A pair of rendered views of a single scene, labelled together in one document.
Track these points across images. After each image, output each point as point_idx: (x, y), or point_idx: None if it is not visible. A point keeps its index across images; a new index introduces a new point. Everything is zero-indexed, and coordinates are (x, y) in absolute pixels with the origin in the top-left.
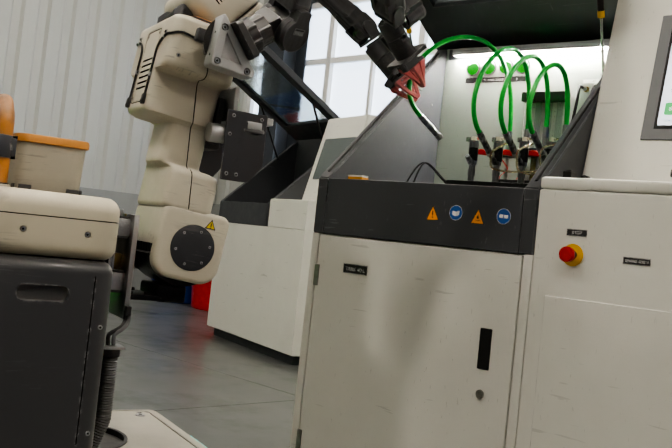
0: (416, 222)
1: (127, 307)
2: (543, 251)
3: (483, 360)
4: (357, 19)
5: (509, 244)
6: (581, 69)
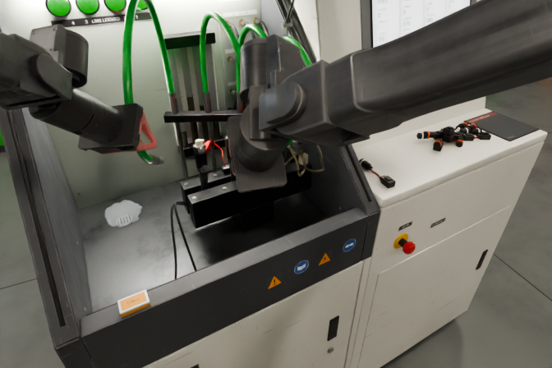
0: (255, 297)
1: None
2: (379, 250)
3: (333, 334)
4: (18, 68)
5: (353, 260)
6: (216, 0)
